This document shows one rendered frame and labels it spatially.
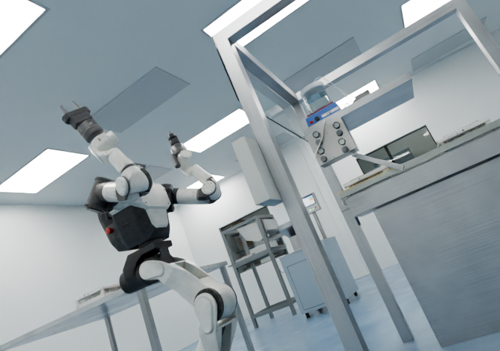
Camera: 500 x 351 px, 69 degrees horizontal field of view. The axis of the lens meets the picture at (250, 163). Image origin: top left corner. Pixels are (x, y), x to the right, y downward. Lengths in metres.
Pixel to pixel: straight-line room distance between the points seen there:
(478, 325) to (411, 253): 0.40
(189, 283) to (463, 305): 1.27
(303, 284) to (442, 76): 4.54
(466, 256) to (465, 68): 5.64
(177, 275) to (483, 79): 6.44
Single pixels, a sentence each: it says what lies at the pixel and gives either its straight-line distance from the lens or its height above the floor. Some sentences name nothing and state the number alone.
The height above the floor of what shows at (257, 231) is 1.27.
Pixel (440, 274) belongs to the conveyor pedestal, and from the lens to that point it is 2.03.
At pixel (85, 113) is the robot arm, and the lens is 1.77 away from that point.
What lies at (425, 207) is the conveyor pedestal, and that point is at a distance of 2.01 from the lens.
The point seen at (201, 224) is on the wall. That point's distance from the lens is 8.50.
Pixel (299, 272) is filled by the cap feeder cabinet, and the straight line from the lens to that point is 4.57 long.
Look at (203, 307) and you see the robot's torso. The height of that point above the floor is 0.57.
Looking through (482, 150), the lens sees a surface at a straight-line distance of 2.01.
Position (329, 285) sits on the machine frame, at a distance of 1.35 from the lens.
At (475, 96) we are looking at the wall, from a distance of 7.27.
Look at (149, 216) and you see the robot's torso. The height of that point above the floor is 1.04.
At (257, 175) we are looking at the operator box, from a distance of 1.30.
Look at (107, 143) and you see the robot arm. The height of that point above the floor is 1.34.
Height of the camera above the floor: 0.58
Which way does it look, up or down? 17 degrees up
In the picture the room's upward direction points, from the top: 22 degrees counter-clockwise
